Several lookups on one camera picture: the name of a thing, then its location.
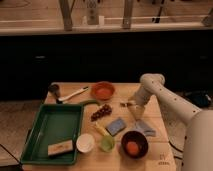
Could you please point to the white device on shelf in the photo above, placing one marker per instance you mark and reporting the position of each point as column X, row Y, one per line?
column 92, row 11

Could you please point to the blue sponge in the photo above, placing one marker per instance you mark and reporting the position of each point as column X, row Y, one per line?
column 116, row 126

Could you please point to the metal fork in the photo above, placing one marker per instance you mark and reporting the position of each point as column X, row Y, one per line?
column 125, row 104

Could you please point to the white plastic cup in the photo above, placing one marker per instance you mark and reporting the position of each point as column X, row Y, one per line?
column 85, row 143

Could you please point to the green plastic cup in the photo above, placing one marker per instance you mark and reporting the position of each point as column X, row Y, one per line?
column 107, row 143

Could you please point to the green plastic tray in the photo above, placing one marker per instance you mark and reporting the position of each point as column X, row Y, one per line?
column 54, row 123

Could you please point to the orange ball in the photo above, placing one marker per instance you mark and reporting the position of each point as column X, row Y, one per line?
column 132, row 148

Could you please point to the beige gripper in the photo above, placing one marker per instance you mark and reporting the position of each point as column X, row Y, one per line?
column 137, row 111

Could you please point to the orange bowl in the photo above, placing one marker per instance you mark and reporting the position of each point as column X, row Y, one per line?
column 102, row 90

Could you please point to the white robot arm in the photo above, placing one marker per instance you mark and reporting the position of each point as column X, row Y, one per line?
column 198, row 144

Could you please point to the blue-grey cloth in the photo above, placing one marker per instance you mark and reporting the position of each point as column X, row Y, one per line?
column 144, row 128

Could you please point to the wooden block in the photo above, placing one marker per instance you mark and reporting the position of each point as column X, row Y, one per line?
column 60, row 148

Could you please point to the white-handled brush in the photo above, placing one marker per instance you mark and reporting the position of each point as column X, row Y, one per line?
column 54, row 90

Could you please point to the dark bowl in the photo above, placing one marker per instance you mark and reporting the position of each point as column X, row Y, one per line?
column 137, row 137

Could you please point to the bunch of dark grapes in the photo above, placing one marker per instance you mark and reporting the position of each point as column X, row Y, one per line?
column 101, row 112

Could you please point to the green curved vegetable toy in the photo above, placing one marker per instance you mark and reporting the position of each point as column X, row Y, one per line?
column 88, row 102

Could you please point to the yellow banana toy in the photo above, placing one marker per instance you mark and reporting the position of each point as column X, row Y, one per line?
column 101, row 129

